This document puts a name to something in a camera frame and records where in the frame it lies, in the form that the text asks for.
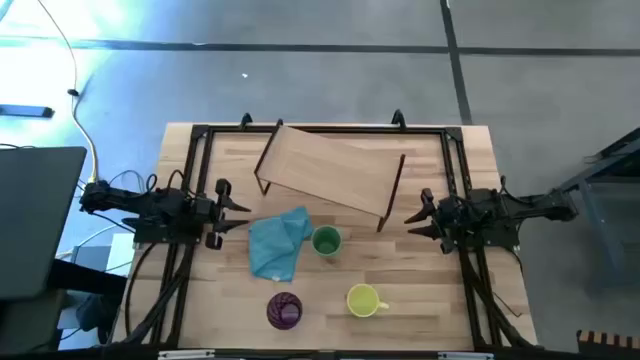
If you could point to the white box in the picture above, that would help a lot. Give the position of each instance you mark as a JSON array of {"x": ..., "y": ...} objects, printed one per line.
[{"x": 121, "y": 252}]

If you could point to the green plastic cup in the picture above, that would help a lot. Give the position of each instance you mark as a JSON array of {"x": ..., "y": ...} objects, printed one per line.
[{"x": 327, "y": 241}]

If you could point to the grey desk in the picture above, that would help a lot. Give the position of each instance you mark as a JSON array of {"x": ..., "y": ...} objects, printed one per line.
[{"x": 37, "y": 220}]

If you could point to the black chair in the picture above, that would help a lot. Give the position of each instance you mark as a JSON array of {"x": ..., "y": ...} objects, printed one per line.
[{"x": 85, "y": 285}]

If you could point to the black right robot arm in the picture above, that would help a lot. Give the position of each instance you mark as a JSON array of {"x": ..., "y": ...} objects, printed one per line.
[{"x": 515, "y": 210}]

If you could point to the flat black floor object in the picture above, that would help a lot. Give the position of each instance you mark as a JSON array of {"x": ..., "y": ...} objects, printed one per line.
[{"x": 25, "y": 111}]

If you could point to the striped orange black object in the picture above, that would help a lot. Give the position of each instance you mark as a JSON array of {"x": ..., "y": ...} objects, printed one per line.
[{"x": 607, "y": 340}]

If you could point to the tall purple ribbed cup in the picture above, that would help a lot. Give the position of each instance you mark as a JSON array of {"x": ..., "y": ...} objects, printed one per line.
[{"x": 284, "y": 311}]

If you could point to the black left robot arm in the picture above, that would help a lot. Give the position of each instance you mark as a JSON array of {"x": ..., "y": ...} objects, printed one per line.
[{"x": 150, "y": 207}]

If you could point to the wooden shelf with black legs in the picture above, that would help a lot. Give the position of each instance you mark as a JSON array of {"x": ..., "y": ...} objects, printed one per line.
[{"x": 330, "y": 170}]

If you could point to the black metal table frame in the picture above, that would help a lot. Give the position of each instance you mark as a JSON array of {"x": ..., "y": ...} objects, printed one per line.
[{"x": 325, "y": 129}]

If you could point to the white camera bracket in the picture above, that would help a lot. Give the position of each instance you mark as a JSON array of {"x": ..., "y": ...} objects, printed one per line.
[
  {"x": 465, "y": 355},
  {"x": 186, "y": 354}
]

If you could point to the teal blue cloth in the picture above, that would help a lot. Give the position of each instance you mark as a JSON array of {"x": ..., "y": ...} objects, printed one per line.
[{"x": 277, "y": 240}]

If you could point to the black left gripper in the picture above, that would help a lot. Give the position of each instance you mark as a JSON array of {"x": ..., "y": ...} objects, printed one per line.
[{"x": 206, "y": 215}]

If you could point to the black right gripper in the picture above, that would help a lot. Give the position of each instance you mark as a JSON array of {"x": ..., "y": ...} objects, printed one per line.
[{"x": 452, "y": 217}]

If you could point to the blue-grey metal table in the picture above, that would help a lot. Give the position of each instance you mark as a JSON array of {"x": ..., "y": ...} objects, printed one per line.
[{"x": 600, "y": 215}]

